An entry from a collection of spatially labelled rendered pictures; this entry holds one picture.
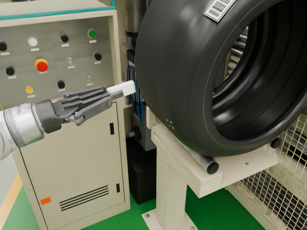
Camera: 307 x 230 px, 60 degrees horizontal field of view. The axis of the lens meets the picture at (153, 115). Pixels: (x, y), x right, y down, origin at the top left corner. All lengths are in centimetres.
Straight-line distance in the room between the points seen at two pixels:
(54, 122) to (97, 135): 79
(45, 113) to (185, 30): 36
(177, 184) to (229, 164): 49
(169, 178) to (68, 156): 53
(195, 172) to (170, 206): 69
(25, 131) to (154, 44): 37
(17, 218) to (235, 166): 148
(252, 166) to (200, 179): 26
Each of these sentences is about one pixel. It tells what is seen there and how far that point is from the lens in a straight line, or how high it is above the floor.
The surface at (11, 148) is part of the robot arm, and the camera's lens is 64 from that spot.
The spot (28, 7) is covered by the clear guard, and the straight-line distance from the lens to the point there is 115.
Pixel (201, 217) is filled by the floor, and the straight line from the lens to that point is 188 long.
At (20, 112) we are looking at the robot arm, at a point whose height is 120.
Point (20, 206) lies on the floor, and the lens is 211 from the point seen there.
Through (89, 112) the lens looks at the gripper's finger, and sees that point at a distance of 61.
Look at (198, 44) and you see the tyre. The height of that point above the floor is 131.
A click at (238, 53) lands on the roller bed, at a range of 134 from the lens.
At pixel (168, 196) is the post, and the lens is 151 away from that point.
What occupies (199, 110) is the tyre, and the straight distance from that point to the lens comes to 66.
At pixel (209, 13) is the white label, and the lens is 61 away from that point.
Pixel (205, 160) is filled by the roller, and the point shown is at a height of 92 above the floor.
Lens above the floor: 150
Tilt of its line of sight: 33 degrees down
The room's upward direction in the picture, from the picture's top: straight up
